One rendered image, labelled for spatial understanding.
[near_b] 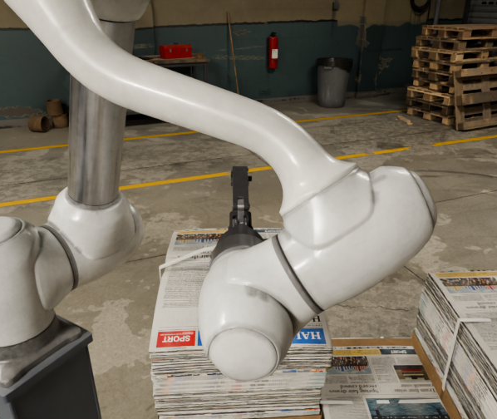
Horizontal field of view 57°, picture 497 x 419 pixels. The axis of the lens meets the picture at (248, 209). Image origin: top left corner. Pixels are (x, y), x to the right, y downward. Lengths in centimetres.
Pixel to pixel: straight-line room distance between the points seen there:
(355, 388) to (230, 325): 74
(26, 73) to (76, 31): 660
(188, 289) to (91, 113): 35
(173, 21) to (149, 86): 679
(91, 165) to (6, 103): 638
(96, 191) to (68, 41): 42
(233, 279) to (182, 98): 21
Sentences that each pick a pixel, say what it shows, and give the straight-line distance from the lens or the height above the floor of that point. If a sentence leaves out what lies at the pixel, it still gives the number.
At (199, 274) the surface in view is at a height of 119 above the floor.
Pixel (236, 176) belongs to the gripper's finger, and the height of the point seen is 140.
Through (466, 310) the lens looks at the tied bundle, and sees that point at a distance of 108.
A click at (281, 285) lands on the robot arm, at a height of 138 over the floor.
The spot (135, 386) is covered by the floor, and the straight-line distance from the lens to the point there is 236.
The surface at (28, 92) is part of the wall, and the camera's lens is 723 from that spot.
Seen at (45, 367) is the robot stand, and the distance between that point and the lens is 102.
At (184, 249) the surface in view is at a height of 119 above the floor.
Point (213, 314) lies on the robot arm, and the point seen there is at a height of 136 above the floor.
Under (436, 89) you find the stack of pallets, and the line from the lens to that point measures 736.
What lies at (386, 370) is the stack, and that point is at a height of 83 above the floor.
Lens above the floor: 165
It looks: 25 degrees down
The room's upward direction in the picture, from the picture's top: straight up
